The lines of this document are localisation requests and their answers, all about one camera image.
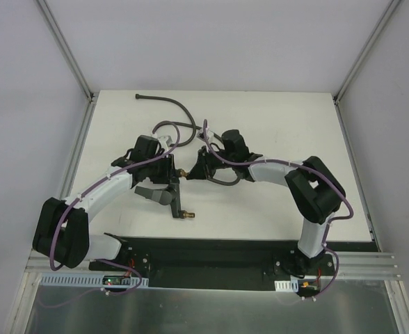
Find dark grey faucet valve fitting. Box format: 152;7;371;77
134;168;195;219

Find black flexible hose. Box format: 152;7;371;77
134;92;242;187

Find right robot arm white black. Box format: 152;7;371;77
186;129;346;275

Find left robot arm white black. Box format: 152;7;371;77
32;135;176;271

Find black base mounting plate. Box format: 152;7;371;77
88;237;337;291

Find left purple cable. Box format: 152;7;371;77
37;120;182;309

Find purple cable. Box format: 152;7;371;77
202;119;354;302
37;120;182;309

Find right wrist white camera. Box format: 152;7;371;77
196;128;215;143

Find wrist white camera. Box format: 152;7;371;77
196;128;215;143
158;136;173;150

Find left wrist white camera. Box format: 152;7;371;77
158;136;173;150

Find left aluminium frame post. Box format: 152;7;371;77
34;0;95;102

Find aluminium frame post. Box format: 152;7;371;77
34;0;95;102
333;0;403;105

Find right white cable duct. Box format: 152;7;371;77
274;280;298;293

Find white cable duct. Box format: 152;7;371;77
274;280;298;293
40;273;149;289

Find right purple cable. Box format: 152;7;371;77
202;119;354;302

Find left white cable duct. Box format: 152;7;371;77
40;273;149;289

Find front aluminium rail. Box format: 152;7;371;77
25;250;401;280

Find right aluminium frame post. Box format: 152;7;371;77
333;0;403;105

